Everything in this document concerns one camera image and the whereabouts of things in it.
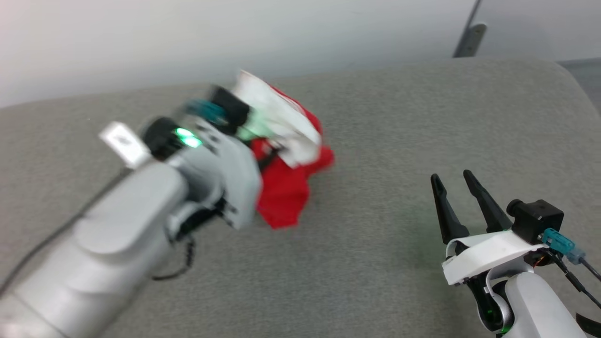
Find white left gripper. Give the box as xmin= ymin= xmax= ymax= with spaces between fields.
xmin=181 ymin=112 xmax=258 ymax=158

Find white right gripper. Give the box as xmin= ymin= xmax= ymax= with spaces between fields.
xmin=431 ymin=169 xmax=548 ymax=336

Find red white basketball jersey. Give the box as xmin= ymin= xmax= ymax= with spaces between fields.
xmin=232 ymin=69 xmax=335 ymax=230

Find grey fabric sofa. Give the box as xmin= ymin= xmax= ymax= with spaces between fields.
xmin=0 ymin=56 xmax=601 ymax=338

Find teal left camera connector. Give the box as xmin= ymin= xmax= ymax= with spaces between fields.
xmin=184 ymin=99 xmax=227 ymax=126

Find teal camera connector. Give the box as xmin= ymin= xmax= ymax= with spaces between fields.
xmin=184 ymin=99 xmax=227 ymax=126
xmin=541 ymin=228 xmax=586 ymax=264

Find white cable tag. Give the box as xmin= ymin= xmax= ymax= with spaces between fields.
xmin=99 ymin=121 xmax=152 ymax=169

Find teal right camera connector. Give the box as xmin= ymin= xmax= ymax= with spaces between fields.
xmin=541 ymin=228 xmax=586 ymax=264

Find coiled black cable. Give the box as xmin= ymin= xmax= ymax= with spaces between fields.
xmin=151 ymin=235 xmax=196 ymax=282

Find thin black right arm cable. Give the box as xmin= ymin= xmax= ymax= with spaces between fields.
xmin=579 ymin=256 xmax=601 ymax=283
xmin=547 ymin=251 xmax=601 ymax=310

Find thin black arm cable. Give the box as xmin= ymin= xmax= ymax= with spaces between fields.
xmin=547 ymin=251 xmax=601 ymax=310
xmin=0 ymin=167 xmax=134 ymax=297
xmin=579 ymin=256 xmax=601 ymax=283

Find grey metal wall bracket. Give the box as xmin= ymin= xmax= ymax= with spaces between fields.
xmin=452 ymin=0 xmax=488 ymax=59

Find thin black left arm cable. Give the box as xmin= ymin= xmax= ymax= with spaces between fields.
xmin=0 ymin=167 xmax=134 ymax=297

